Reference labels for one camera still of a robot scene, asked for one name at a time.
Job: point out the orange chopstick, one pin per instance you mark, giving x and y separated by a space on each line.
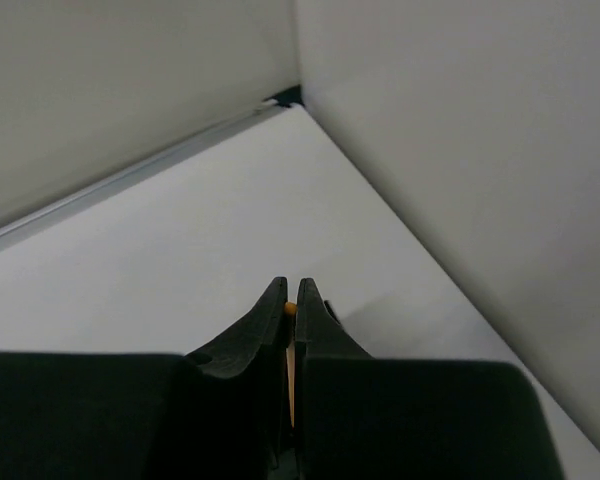
290 312

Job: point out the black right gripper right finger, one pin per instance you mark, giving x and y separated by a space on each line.
360 417

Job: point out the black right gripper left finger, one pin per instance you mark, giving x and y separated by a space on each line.
219 412

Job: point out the aluminium rail back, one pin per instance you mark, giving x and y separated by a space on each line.
111 185

